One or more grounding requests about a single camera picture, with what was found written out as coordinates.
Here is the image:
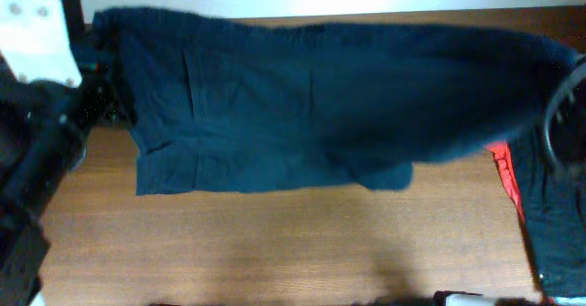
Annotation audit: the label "navy garment in pile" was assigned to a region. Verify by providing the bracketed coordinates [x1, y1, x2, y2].
[509, 128, 585, 298]

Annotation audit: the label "red garment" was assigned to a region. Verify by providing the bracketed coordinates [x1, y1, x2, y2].
[484, 140, 558, 306]

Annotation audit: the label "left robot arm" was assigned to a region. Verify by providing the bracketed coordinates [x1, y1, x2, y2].
[1, 0, 134, 305]

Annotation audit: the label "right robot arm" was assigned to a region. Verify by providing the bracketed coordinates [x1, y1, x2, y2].
[433, 290, 498, 306]

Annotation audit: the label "right black camera cable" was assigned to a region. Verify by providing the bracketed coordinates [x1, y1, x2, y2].
[542, 58, 586, 174]

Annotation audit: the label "dark teal shorts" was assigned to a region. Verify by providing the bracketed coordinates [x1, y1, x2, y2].
[92, 7, 577, 195]

